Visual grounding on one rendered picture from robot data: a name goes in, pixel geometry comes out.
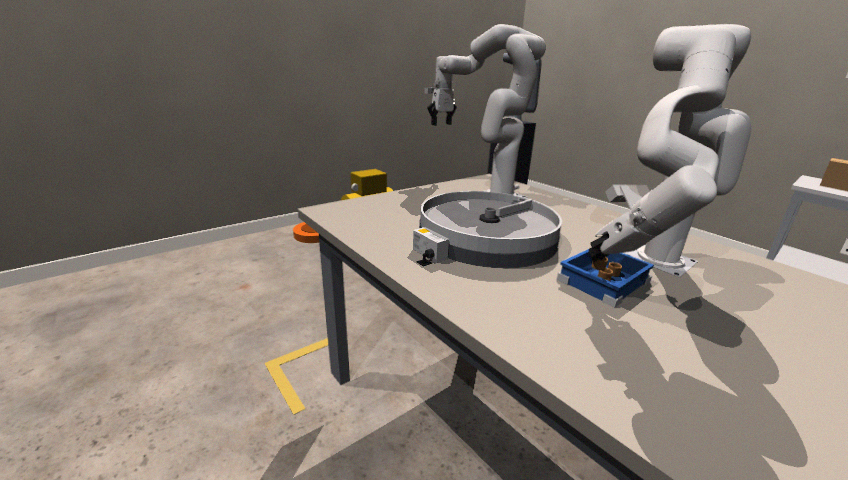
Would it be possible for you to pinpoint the blue open-top crate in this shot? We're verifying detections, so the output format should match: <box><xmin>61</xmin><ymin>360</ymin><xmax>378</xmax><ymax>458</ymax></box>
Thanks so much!
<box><xmin>560</xmin><ymin>249</ymin><xmax>654</xmax><ymax>301</ymax></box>

